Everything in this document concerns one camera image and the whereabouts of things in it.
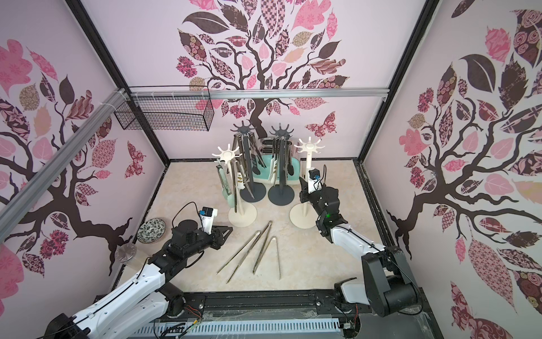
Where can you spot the aluminium frame rail left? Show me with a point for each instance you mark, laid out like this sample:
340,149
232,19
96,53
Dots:
16,209

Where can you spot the grey utensil rack stand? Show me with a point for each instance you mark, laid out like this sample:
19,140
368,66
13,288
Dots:
254,191

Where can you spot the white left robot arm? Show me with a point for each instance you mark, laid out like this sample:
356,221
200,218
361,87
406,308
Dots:
148,295

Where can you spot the clear glass lid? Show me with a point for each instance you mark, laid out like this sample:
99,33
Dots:
125,253

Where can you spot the steel tongs white tips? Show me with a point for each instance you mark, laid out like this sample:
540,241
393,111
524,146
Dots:
273,162

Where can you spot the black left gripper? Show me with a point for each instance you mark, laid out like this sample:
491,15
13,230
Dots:
219,232

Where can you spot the black nylon tongs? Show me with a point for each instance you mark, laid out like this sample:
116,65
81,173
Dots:
290,171

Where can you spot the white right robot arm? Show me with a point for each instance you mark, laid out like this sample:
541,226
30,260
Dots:
388,285

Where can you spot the long steel tongs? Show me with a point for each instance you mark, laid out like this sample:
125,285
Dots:
242,253

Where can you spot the white cable duct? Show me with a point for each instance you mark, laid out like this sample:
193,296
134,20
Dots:
274,328

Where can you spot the grey utensil rack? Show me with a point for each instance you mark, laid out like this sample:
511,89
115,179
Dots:
280,194

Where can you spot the black silicone tip tongs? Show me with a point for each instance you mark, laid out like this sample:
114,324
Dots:
257,160

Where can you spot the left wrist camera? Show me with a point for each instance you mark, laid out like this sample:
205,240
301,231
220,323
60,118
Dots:
207,216

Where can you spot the white handled tongs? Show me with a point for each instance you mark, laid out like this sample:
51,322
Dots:
240,179

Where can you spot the green silicone tip tongs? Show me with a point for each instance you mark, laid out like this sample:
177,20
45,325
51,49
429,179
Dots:
226,189

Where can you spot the cream utensil rack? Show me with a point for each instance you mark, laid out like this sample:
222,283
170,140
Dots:
302,214
247,212

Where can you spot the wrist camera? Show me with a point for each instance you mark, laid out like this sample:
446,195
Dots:
314,180
207,216

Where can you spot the mint green toaster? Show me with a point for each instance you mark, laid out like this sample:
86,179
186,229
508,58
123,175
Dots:
265,173

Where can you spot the slim steel tongs centre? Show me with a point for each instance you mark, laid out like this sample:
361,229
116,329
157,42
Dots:
264,244

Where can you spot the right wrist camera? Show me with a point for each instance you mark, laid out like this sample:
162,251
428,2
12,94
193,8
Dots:
314,180

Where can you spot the black wire basket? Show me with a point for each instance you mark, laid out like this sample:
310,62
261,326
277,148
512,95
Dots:
168,108

